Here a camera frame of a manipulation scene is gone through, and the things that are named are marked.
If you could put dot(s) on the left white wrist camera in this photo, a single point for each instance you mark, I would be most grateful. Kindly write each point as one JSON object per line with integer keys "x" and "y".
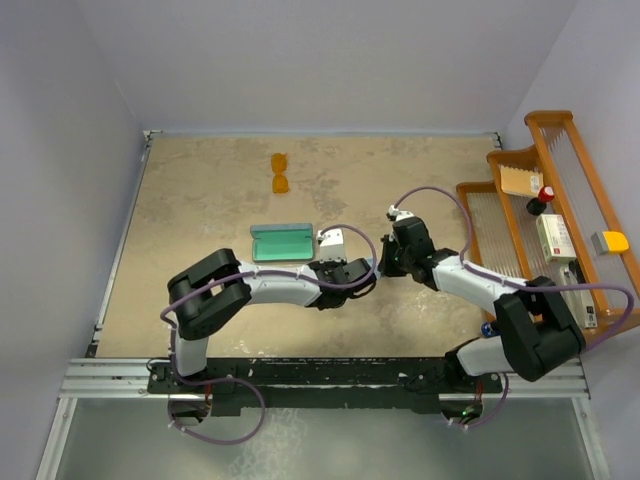
{"x": 331, "y": 245}

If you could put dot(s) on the yellow grey sponge block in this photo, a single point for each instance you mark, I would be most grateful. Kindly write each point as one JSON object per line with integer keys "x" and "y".
{"x": 609, "y": 242}

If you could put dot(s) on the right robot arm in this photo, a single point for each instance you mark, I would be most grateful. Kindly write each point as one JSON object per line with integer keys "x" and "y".
{"x": 537, "y": 332}

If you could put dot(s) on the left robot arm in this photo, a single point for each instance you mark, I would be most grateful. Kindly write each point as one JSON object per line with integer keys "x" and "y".
{"x": 207, "y": 295}

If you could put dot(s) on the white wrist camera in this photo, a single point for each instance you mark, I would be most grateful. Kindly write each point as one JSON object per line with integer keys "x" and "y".
{"x": 394, "y": 214}
{"x": 331, "y": 245}

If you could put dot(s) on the white red box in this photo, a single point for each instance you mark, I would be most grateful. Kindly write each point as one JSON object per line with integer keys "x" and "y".
{"x": 555, "y": 240}

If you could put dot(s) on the brown cardboard envelope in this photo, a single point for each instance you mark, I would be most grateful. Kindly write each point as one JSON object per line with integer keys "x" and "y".
{"x": 520, "y": 182}

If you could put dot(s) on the orange sunglasses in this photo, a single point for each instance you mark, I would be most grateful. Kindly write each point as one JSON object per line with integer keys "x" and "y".
{"x": 279, "y": 164}

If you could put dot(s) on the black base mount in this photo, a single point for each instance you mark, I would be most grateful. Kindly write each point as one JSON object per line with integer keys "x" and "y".
{"x": 423, "y": 385}

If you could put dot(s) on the blue-grey glasses case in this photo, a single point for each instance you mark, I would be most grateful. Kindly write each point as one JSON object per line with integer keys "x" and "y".
{"x": 288, "y": 242}

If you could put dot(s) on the wooden tiered rack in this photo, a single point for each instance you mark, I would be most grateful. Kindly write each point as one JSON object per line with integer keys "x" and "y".
{"x": 545, "y": 212}

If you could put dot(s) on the aluminium frame rail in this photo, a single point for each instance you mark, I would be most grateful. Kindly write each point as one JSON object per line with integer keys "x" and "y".
{"x": 128, "y": 379}

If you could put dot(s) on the white black stapler device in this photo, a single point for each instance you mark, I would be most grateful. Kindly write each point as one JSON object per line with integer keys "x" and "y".
{"x": 580, "y": 302}

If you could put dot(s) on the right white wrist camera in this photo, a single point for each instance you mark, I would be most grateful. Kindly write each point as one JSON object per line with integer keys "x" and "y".
{"x": 394, "y": 214}

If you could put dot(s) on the blue black tool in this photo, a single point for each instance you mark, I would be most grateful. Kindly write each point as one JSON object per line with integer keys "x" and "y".
{"x": 490, "y": 329}

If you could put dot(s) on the red black bottle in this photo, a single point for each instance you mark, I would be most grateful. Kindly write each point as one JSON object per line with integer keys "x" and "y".
{"x": 538, "y": 205}

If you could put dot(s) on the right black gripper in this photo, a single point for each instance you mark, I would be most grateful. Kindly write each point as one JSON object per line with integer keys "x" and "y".
{"x": 385, "y": 266}

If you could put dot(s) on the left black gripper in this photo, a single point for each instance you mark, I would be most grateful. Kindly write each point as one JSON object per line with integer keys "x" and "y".
{"x": 335, "y": 264}

